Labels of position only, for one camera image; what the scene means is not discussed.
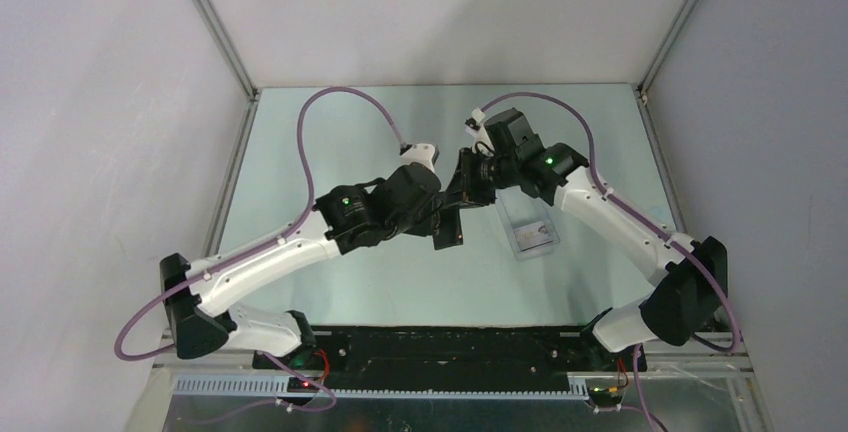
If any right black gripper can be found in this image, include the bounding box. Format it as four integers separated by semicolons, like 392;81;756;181
438;147;518;211

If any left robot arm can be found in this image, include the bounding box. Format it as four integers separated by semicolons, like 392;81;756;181
159;163;441;369

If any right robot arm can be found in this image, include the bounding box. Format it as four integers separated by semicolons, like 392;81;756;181
438;108;728;370

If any clear plastic card tray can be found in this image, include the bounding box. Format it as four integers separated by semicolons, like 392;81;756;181
495;187;560;261

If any left controller board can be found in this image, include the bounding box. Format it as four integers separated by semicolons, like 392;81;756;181
286;376;324;395

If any controller board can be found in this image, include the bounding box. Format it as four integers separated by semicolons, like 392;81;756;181
586;385;627;413
286;376;324;395

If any right controller board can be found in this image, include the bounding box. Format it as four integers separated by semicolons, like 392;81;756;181
586;385;627;413

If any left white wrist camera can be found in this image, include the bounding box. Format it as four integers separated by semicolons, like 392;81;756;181
399;142;440;174

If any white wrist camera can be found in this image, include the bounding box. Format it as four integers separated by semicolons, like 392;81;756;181
399;142;440;174
464;108;495;157

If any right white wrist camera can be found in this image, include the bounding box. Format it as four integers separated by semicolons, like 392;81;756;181
464;108;495;157

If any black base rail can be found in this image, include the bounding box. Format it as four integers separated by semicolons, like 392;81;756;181
279;326;647;393

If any left aluminium frame post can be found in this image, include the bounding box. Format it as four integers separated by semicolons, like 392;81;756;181
191;0;259;101

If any aluminium frame post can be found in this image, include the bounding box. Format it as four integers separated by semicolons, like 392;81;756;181
636;0;701;97
191;0;259;101

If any right aluminium frame post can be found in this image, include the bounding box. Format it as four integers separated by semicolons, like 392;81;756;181
636;0;701;97

